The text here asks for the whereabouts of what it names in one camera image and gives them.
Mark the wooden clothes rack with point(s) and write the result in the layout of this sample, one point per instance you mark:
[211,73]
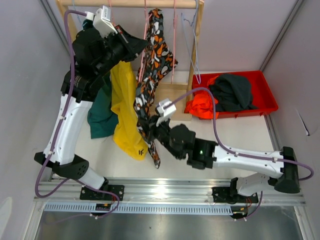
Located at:
[182,81]

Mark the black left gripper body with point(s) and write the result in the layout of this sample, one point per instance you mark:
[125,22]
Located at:
[123,49]

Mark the light blue wire hanger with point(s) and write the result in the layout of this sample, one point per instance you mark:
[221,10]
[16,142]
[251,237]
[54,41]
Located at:
[192,50]

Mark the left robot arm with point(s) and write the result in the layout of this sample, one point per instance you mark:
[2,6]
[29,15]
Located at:
[59,155]

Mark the dark navy shorts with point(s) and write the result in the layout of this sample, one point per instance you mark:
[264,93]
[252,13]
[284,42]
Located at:
[233,93]

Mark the orange camouflage shorts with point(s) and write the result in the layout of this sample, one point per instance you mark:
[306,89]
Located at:
[157,62]

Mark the red plastic bin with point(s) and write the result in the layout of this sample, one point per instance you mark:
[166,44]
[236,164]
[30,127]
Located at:
[263,97]

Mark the pink wire hanger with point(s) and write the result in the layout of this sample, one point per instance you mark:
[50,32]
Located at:
[174,41]

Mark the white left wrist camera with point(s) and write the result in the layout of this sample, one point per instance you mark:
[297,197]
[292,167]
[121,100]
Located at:
[102,21]

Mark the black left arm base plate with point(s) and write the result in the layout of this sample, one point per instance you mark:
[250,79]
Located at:
[91,195]

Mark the green shorts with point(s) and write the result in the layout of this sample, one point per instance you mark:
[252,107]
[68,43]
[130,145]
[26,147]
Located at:
[101,119]

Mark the slotted cable duct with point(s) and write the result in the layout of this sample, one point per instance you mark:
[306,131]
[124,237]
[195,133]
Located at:
[123,208]

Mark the aluminium mounting rail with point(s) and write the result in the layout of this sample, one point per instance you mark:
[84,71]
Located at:
[165,191]

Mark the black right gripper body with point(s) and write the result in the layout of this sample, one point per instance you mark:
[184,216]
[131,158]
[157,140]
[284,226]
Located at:
[161,133]

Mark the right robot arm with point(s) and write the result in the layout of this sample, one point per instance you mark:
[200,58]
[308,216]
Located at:
[277,169]

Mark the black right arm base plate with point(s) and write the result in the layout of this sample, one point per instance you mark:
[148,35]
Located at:
[223,194]

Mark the blue hanger with green shorts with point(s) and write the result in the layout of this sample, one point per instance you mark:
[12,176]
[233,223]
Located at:
[74,7]

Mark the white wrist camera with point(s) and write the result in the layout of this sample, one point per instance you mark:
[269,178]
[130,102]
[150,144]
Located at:
[102,21]
[165,110]

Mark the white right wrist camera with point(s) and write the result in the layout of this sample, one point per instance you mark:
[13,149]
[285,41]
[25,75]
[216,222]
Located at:
[165,110]

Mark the yellow shorts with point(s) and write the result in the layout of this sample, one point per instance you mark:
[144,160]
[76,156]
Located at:
[126,134]

